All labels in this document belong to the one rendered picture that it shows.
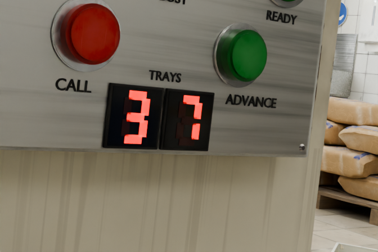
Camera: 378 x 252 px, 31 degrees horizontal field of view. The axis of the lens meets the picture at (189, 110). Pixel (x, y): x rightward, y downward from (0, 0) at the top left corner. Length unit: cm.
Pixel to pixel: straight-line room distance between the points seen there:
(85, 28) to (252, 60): 11
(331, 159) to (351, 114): 37
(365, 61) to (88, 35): 523
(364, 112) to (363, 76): 109
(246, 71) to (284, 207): 13
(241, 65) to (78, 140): 10
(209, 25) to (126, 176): 10
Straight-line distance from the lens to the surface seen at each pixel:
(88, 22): 34
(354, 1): 570
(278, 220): 49
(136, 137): 37
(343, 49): 568
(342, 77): 552
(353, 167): 423
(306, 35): 44
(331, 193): 437
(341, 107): 457
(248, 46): 40
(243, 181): 46
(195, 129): 39
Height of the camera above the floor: 75
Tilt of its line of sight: 3 degrees down
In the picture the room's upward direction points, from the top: 6 degrees clockwise
